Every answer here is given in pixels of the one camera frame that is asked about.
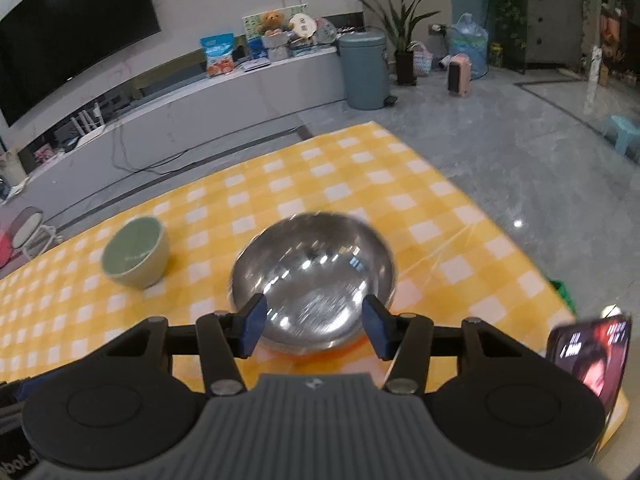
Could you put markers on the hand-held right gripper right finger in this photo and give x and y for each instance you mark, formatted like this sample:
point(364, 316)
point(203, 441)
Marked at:
point(375, 327)

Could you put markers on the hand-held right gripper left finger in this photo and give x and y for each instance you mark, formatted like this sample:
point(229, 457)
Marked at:
point(252, 327)

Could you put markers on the orange steel bowl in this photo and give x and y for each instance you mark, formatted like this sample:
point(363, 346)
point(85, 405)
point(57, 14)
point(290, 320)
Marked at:
point(312, 270)

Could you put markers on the green ceramic bowl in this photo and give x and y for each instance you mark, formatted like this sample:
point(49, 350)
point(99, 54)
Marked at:
point(135, 250)

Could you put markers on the yellow checked tablecloth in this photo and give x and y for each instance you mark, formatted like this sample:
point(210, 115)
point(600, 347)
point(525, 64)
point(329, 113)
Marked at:
point(350, 185)

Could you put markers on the pink case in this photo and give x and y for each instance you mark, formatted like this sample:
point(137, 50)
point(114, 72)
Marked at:
point(4, 250)

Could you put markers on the grey round stool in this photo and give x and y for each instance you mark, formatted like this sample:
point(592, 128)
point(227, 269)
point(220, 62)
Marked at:
point(27, 227)

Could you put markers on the smartphone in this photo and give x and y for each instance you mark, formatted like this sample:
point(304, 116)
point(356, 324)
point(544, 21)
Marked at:
point(592, 360)

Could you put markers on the grey television cabinet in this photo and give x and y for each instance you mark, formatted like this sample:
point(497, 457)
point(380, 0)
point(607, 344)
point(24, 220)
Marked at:
point(200, 110)

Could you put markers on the white router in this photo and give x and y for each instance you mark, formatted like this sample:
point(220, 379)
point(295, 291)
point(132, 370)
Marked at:
point(90, 132)

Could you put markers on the grey-blue trash bin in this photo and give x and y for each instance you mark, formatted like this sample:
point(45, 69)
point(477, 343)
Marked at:
point(365, 70)

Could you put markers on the white tablet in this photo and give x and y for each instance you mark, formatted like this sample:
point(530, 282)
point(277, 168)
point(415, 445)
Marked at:
point(255, 65)

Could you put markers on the pink space heater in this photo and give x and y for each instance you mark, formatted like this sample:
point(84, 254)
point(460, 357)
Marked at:
point(459, 76)

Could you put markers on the woven basket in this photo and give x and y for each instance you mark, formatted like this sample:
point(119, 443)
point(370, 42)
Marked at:
point(421, 62)

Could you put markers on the blue snack bag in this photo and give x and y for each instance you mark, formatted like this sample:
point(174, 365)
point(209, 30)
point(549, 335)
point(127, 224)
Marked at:
point(219, 55)

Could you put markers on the potted plant in black pot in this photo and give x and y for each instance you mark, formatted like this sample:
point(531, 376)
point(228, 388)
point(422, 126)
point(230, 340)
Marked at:
point(405, 35)

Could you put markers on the large blue water bottle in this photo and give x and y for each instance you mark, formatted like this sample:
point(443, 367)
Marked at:
point(470, 42)

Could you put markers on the green picture board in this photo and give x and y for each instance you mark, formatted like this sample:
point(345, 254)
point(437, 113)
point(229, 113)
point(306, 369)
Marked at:
point(250, 22)

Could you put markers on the brown teddy bear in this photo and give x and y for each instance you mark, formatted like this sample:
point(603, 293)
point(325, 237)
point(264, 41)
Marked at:
point(274, 22)

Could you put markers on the round paper fan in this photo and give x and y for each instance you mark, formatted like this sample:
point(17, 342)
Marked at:
point(303, 25)

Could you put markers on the light blue plastic stool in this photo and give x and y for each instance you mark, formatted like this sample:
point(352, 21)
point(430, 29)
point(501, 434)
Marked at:
point(622, 132)

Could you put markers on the leafy green plant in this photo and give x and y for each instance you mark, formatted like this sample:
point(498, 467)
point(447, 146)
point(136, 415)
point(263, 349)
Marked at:
point(505, 5)

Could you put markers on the grey drawer cabinet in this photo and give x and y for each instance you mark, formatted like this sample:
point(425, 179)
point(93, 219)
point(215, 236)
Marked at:
point(552, 20)

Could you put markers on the black wall television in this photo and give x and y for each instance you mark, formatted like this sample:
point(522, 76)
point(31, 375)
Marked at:
point(65, 30)

